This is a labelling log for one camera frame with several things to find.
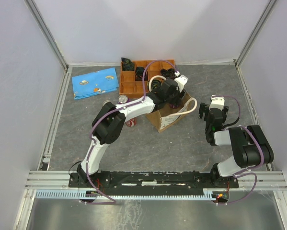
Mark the black rolled tie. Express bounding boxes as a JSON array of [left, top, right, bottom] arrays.
[[135, 67, 148, 81], [161, 68, 176, 79]]

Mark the purple cable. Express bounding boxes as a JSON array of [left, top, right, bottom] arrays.
[[88, 59, 181, 206], [215, 95, 266, 206]]

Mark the dark rolled tie top-left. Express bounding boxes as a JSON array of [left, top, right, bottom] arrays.
[[121, 57, 135, 71]]

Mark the blue patterned cloth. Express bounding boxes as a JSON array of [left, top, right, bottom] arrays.
[[72, 68, 119, 100]]

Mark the wooden compartment tray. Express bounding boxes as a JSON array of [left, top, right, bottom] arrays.
[[119, 59, 175, 99]]

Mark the black rolled tie middle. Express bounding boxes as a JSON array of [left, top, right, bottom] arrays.
[[135, 67, 148, 81]]

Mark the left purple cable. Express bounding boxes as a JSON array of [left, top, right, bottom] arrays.
[[88, 59, 181, 206]]

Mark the brown canvas bag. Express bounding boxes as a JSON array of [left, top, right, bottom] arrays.
[[145, 75, 197, 134]]

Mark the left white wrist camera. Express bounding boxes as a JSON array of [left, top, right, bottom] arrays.
[[174, 71, 188, 92]]

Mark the purple soda can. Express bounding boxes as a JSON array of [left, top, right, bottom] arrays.
[[169, 104, 180, 109], [117, 94, 129, 104]]

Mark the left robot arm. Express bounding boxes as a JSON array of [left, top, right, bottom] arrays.
[[77, 75, 188, 187]]

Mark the dark rolled tie bottom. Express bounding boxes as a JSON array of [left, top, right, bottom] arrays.
[[149, 79, 161, 91]]

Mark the aluminium frame rail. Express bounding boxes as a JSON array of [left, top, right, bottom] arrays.
[[25, 171, 287, 191]]

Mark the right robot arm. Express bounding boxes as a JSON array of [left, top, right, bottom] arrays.
[[195, 102, 274, 188]]

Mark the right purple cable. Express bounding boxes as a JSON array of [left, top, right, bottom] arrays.
[[215, 95, 266, 206]]

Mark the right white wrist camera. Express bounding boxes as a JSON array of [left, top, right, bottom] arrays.
[[209, 95, 225, 111]]

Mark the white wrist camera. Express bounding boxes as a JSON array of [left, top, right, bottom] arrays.
[[209, 95, 225, 111], [174, 71, 188, 92]]

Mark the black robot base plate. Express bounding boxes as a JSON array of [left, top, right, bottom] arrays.
[[68, 170, 240, 196]]

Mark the black rolled tie right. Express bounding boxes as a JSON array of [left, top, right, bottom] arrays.
[[161, 68, 176, 79]]

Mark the blue slotted cable duct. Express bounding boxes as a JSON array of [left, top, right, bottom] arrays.
[[35, 189, 216, 201]]

